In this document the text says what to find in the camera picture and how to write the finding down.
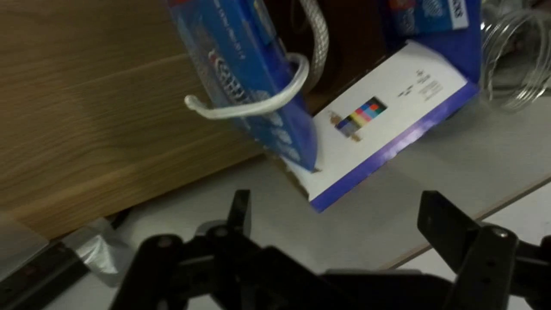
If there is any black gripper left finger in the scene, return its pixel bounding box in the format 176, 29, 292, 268
111, 187, 324, 310

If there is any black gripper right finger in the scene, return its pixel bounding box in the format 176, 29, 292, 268
417, 189, 551, 310

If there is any white rope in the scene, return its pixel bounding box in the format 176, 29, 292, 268
183, 0, 333, 122

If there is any blue cardboard box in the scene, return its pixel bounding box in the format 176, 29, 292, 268
166, 0, 485, 213

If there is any glass jar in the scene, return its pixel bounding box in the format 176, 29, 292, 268
479, 5, 551, 113

